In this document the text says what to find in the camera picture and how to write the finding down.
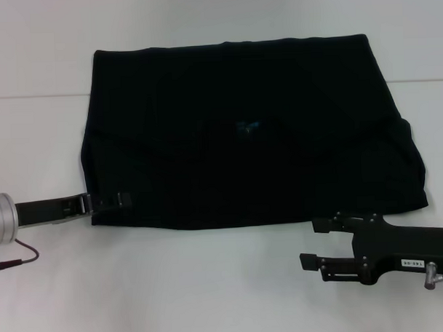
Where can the black shirt with FREE print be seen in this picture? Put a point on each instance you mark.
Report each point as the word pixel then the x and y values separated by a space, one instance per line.
pixel 249 136

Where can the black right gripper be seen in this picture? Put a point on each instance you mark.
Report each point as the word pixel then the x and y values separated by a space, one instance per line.
pixel 403 250

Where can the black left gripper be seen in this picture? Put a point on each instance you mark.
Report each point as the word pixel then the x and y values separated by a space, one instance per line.
pixel 48 210

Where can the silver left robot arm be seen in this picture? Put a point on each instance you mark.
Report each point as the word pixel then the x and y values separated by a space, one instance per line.
pixel 1 219

